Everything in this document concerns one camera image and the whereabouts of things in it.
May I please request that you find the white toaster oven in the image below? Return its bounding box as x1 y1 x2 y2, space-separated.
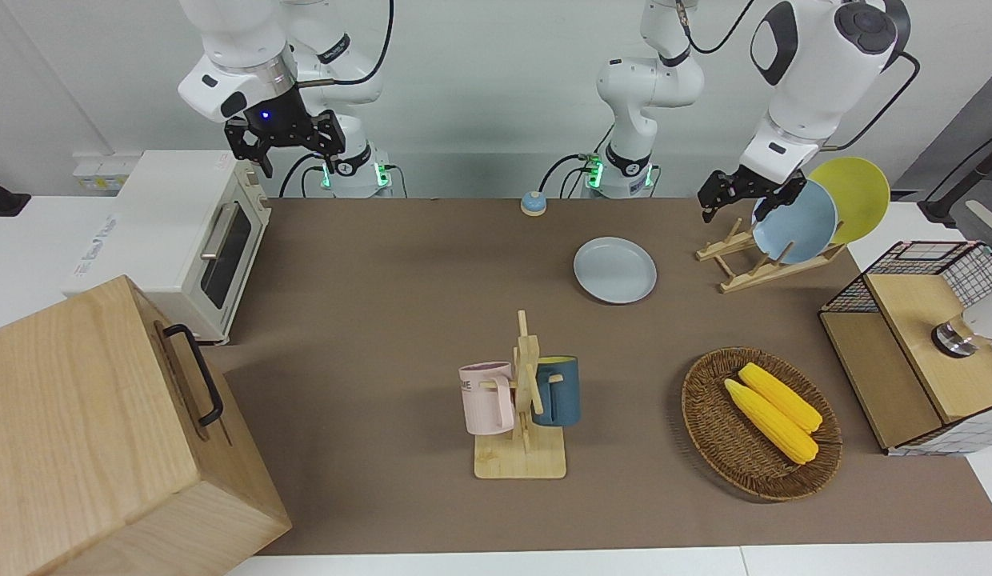
62 150 273 346

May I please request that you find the dark blue mug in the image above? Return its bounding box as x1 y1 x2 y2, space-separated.
531 356 582 428

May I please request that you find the wooden cabinet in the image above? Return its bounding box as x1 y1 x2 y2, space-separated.
0 274 293 576

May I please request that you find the black base cable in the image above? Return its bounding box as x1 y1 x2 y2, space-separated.
278 156 329 198
538 150 597 198

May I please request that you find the wooden mug tree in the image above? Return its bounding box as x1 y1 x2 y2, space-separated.
474 310 567 481

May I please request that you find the pink mug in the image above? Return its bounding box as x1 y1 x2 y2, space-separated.
459 362 517 437

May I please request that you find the brown table mat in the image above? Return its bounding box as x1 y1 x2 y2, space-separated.
200 198 992 557

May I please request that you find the blue plate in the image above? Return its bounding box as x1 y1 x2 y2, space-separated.
750 179 838 266

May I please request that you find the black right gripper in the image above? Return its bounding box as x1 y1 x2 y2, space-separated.
226 86 346 178

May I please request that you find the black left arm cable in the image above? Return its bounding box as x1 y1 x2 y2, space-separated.
678 0 921 153

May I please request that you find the white silver cylindrical device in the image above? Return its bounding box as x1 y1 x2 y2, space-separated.
932 296 992 358

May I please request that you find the black chair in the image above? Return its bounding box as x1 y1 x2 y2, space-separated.
918 128 992 241

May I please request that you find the gray plate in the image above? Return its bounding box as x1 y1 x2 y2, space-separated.
574 237 658 305

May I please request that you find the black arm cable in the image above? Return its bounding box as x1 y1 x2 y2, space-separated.
678 0 921 153
296 0 395 87

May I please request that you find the yellow corn cob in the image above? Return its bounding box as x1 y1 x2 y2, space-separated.
738 362 824 434
724 378 819 465

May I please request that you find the black cabinet handle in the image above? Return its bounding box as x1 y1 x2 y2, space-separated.
162 323 225 427

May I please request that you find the brown wicker basket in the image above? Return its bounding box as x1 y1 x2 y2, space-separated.
682 346 843 503

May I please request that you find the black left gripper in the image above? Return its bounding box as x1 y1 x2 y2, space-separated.
698 164 807 223

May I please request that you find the black stand foot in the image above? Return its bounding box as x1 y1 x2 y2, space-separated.
0 172 30 218

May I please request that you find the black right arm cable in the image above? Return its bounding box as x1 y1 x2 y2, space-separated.
296 0 395 87

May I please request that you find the wire and wood shelf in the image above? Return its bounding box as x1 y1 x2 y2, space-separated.
818 240 992 458

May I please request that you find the yellow plate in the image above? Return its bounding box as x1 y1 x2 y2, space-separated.
808 157 891 246

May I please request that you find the wooden plate rack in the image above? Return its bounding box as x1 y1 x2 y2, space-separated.
695 218 847 294

